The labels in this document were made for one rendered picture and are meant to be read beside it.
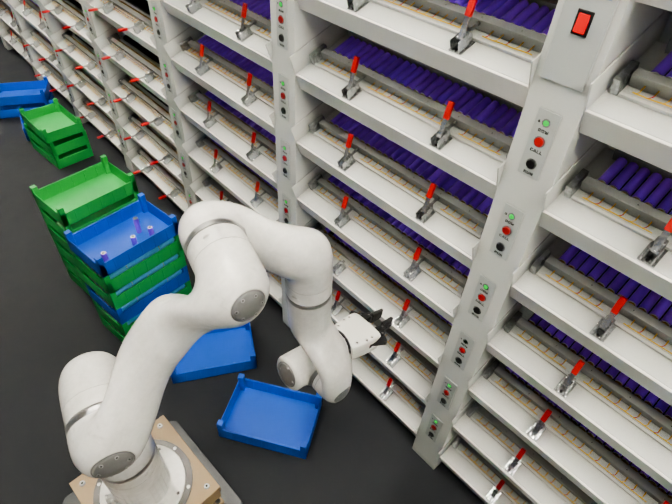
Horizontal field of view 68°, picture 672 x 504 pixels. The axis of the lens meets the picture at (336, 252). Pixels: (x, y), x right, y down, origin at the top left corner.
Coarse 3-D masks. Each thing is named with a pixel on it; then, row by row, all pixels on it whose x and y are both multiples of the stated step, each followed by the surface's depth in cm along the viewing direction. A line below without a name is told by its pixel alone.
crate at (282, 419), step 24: (240, 384) 176; (264, 384) 175; (240, 408) 173; (264, 408) 174; (288, 408) 174; (312, 408) 175; (240, 432) 167; (264, 432) 167; (288, 432) 168; (312, 432) 165
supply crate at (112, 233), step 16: (128, 208) 180; (144, 208) 184; (96, 224) 173; (112, 224) 178; (128, 224) 180; (144, 224) 181; (160, 224) 181; (176, 224) 175; (80, 240) 171; (96, 240) 173; (112, 240) 174; (128, 240) 174; (144, 240) 167; (160, 240) 173; (80, 256) 166; (96, 256) 157; (112, 256) 168; (128, 256) 165; (112, 272) 163
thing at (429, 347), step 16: (320, 224) 164; (336, 240) 162; (352, 272) 154; (352, 288) 151; (368, 288) 150; (384, 288) 149; (368, 304) 147; (384, 304) 146; (400, 304) 145; (400, 336) 144; (416, 336) 139; (432, 336) 138; (448, 336) 137; (432, 352) 135
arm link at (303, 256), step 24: (192, 216) 80; (216, 216) 79; (240, 216) 83; (264, 216) 84; (264, 240) 84; (288, 240) 83; (312, 240) 85; (264, 264) 86; (288, 264) 84; (312, 264) 85; (288, 288) 93; (312, 288) 90
